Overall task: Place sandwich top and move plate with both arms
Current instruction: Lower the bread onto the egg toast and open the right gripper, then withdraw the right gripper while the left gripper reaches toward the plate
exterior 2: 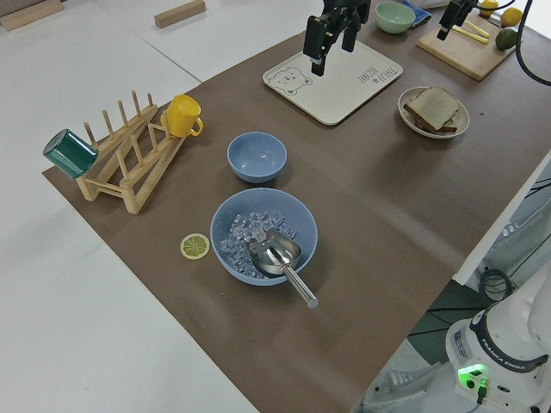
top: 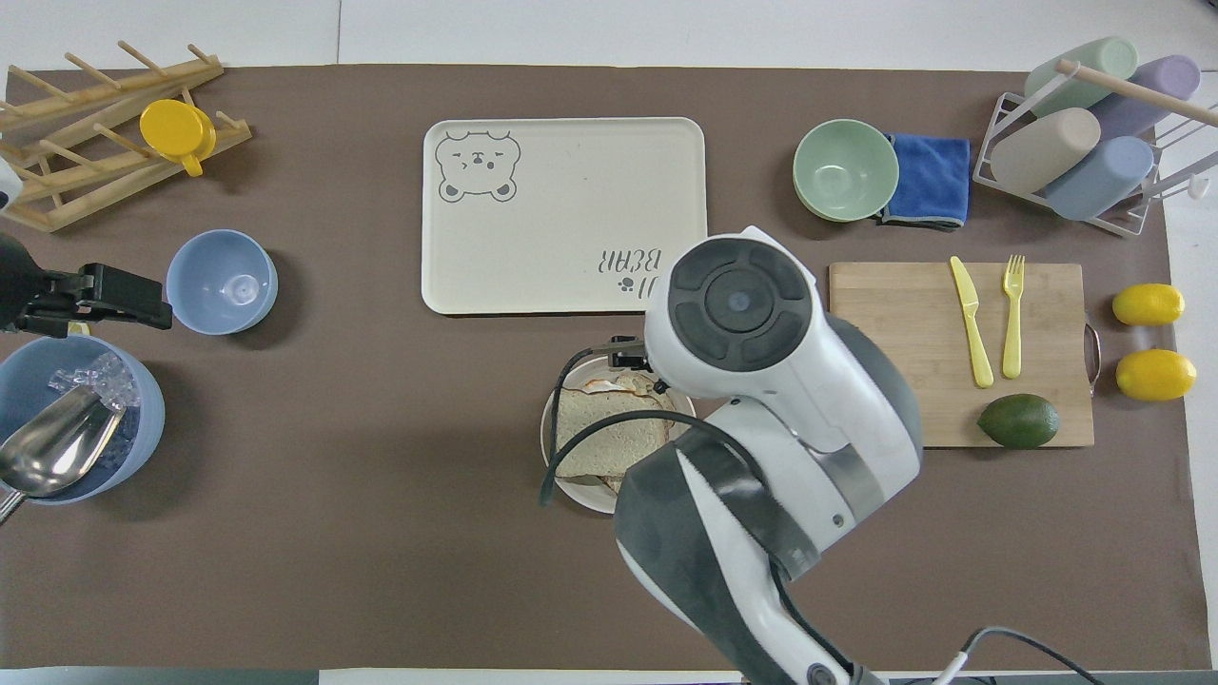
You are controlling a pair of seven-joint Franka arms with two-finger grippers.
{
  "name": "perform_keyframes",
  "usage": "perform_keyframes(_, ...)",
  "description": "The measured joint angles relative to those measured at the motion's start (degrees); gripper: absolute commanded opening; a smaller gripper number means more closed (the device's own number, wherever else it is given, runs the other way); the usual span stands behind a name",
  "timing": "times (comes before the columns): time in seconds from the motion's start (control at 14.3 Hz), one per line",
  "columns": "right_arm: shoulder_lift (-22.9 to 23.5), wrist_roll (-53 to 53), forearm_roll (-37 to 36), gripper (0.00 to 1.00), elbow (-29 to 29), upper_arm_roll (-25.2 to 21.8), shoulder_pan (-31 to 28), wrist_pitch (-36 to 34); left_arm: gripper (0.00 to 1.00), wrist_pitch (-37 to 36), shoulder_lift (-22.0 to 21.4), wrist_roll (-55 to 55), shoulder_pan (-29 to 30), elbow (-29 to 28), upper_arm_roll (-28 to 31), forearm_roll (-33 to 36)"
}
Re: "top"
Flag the beige tumbler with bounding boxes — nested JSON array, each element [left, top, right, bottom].
[[990, 107, 1103, 196]]

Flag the cream tray with bear print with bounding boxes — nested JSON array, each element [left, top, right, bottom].
[[421, 116, 709, 317]]

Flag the blue cloth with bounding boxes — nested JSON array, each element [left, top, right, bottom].
[[878, 132, 972, 232]]

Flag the yellow cup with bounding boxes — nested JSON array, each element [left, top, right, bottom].
[[139, 99, 218, 178]]

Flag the blue ice bucket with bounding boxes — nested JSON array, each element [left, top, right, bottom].
[[0, 332, 167, 506]]

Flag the yellow lemon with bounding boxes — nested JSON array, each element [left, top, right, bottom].
[[1111, 282, 1187, 328], [1114, 348, 1198, 402]]

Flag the yellow plastic fork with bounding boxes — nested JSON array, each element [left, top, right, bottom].
[[1000, 253, 1028, 381]]

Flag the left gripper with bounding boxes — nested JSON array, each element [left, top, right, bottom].
[[0, 233, 54, 336]]

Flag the yellow plastic knife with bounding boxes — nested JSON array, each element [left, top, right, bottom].
[[948, 254, 995, 390]]

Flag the wooden cutting board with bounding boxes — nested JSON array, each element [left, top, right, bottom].
[[827, 261, 1103, 449]]

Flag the bread slice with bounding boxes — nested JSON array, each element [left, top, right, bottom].
[[554, 385, 679, 481], [609, 371, 673, 401]]

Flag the green bowl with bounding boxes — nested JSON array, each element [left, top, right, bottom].
[[792, 118, 901, 224]]

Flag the purple tumbler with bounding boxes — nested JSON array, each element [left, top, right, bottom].
[[1088, 53, 1203, 140]]

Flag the black cable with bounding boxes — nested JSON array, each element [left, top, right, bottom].
[[902, 625, 1107, 685], [539, 336, 762, 508]]

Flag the blue bowl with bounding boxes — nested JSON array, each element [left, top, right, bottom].
[[166, 228, 280, 336]]

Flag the wooden dish rack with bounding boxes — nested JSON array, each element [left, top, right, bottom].
[[0, 41, 254, 233]]

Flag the white wire cup rack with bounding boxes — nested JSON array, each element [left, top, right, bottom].
[[972, 58, 1218, 238]]

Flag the metal scoop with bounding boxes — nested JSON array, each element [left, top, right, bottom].
[[0, 382, 126, 526]]

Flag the white plate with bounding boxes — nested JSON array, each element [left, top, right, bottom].
[[540, 356, 701, 517]]

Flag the blue tumbler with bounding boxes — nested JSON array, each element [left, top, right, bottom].
[[1043, 135, 1156, 223]]

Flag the green avocado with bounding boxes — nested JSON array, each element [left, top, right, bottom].
[[976, 392, 1062, 451]]

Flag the green tumbler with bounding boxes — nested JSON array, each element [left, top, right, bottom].
[[1024, 35, 1140, 118]]

